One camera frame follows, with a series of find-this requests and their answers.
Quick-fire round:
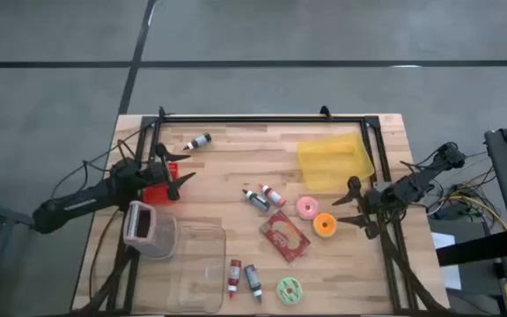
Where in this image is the purple-tipped food colouring bottle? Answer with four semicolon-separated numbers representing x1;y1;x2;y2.
243;263;264;305

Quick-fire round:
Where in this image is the black metal beam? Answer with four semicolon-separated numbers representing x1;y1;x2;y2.
436;229;507;268

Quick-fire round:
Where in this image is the brown cable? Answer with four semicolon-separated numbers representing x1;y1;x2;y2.
88;206;121;303

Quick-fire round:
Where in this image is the red snack packet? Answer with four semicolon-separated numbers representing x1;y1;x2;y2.
258;210;312;264

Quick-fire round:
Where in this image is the red plastic basket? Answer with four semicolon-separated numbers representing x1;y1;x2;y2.
142;161;180;206

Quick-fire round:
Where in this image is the clear plastic bin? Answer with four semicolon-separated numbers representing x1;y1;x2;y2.
167;224;228;314

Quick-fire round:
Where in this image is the yellow translucent plastic bin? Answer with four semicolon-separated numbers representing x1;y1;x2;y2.
296;131;376;191

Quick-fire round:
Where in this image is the pink-red food colouring bottle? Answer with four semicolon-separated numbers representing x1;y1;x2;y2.
259;183;287;209

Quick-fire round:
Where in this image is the yellow and black cable bundle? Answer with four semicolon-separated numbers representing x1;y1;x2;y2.
424;151;507;232

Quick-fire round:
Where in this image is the black food colouring bottle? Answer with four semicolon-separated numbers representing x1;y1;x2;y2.
182;132;213;151

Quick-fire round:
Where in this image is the pink-rimmed clear cup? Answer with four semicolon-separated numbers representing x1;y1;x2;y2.
122;200;179;261

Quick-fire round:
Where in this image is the pink frosted toy donut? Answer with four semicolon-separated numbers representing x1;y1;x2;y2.
296;195;320;221

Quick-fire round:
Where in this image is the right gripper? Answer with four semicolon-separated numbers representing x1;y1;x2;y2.
331;175;398;241

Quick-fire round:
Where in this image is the dark red food colouring bottle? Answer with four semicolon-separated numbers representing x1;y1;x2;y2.
227;259;243;299

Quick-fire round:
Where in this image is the black aluminium rig frame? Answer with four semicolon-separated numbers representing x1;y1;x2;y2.
103;114;452;317

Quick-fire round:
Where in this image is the green frosted toy donut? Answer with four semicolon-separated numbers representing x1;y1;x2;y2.
276;276;304;306

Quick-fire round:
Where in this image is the blue food colouring bottle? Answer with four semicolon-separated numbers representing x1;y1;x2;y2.
241;188;271;213

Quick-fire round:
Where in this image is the white paper sheet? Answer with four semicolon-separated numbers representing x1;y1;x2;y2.
430;232;462;291

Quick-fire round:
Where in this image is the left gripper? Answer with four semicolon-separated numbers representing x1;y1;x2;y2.
141;142;197;202

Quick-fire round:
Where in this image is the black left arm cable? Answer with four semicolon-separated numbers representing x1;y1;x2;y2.
50;129;144;199

